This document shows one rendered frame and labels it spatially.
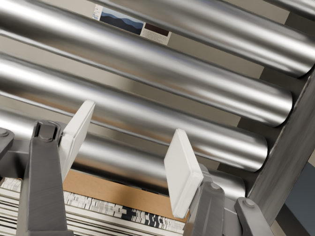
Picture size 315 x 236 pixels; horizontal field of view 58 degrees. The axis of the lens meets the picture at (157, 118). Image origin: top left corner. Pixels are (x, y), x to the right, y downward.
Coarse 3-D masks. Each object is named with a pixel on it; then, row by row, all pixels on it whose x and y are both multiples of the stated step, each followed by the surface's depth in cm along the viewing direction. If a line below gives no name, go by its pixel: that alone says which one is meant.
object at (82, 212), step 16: (0, 192) 27; (16, 192) 27; (64, 192) 29; (0, 208) 25; (16, 208) 25; (80, 208) 28; (96, 208) 28; (112, 208) 30; (128, 208) 30; (0, 224) 23; (16, 224) 24; (80, 224) 26; (96, 224) 27; (112, 224) 28; (128, 224) 29; (144, 224) 29; (160, 224) 30; (176, 224) 31
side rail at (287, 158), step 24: (288, 24) 40; (312, 24) 34; (264, 72) 42; (312, 72) 31; (312, 96) 32; (240, 120) 45; (288, 120) 33; (312, 120) 33; (288, 144) 34; (312, 144) 34; (264, 168) 35; (288, 168) 35; (264, 192) 36; (288, 192) 36; (264, 216) 37
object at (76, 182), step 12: (72, 180) 31; (84, 180) 32; (96, 180) 32; (84, 192) 29; (96, 192) 30; (108, 192) 31; (120, 192) 32; (132, 192) 33; (144, 192) 34; (120, 204) 30; (132, 204) 30; (144, 204) 31; (156, 204) 32; (168, 204) 33; (168, 216) 31
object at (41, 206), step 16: (48, 128) 14; (32, 144) 13; (48, 144) 13; (32, 160) 12; (48, 160) 12; (32, 176) 11; (48, 176) 11; (32, 192) 10; (48, 192) 10; (32, 208) 9; (48, 208) 9; (64, 208) 10; (32, 224) 9; (48, 224) 9; (64, 224) 9
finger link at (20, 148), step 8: (64, 128) 17; (16, 144) 13; (24, 144) 14; (8, 152) 13; (16, 152) 13; (24, 152) 13; (0, 160) 13; (8, 160) 13; (16, 160) 13; (24, 160) 13; (0, 168) 13; (8, 168) 13; (16, 168) 13; (24, 168) 13; (0, 176) 13; (8, 176) 13; (16, 176) 13
